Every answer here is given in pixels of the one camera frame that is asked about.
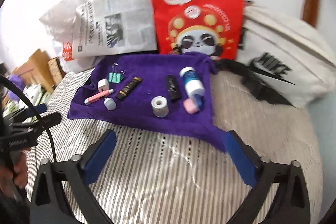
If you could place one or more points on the pink tube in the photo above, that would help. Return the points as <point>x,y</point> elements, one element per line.
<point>98,96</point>

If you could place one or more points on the white pill bottle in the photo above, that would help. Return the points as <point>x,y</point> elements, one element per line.
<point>159,105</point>

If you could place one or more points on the white Nike bag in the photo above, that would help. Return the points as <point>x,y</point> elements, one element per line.
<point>281,59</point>

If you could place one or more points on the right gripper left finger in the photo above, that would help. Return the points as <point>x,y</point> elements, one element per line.
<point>95,157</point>

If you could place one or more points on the red panda paper bag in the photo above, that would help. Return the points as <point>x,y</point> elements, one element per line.
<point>211,27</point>

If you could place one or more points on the purple towel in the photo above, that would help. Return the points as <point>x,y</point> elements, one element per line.
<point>135,109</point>

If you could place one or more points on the pink bottle blue cap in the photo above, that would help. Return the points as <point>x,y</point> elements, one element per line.
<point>194,104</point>

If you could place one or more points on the black Horizon case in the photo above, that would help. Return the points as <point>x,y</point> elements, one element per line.
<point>173,89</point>

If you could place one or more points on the striped bed quilt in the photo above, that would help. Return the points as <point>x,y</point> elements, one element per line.
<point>159,178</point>

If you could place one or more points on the person's left hand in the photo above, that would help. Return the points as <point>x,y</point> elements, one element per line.
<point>19,176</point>

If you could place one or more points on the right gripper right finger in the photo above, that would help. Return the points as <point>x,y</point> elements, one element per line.
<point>246,160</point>

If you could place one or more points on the blue white bottle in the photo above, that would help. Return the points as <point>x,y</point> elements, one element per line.
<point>192,83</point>

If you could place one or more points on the small white bottle cap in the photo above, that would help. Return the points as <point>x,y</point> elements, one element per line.
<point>110,104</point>

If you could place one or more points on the black gold tube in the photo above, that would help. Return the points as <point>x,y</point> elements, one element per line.
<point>126,90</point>

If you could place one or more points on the folded newspaper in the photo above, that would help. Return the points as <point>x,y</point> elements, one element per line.
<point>113,27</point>

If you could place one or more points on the patterned red book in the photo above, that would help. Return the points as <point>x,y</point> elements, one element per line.
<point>56,70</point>

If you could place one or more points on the white Miniso plastic bag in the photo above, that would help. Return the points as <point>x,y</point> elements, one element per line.
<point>59,22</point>

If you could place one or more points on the teal binder clip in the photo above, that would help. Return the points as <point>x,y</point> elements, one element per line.
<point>115,76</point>

